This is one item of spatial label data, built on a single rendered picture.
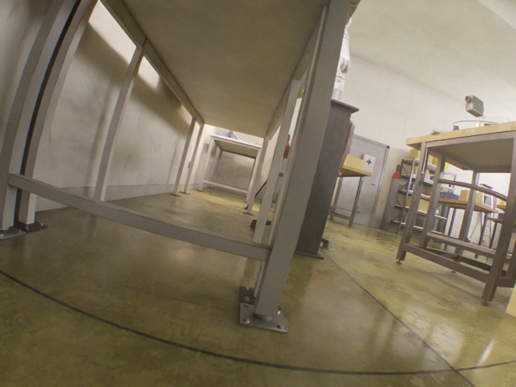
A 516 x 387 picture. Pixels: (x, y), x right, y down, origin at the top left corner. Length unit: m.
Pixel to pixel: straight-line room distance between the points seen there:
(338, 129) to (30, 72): 1.40
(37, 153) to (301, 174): 0.78
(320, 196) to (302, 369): 1.12
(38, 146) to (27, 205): 0.19
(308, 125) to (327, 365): 0.49
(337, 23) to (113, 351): 0.81
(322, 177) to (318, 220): 0.23
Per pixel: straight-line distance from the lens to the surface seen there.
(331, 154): 1.56
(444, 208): 8.47
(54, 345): 0.49
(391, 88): 8.17
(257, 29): 1.16
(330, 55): 0.70
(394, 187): 7.38
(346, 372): 0.59
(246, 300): 0.76
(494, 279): 1.62
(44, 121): 0.97
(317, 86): 0.65
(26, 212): 1.01
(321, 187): 1.54
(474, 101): 2.22
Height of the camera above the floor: 0.30
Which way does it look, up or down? 2 degrees down
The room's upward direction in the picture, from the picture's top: 14 degrees clockwise
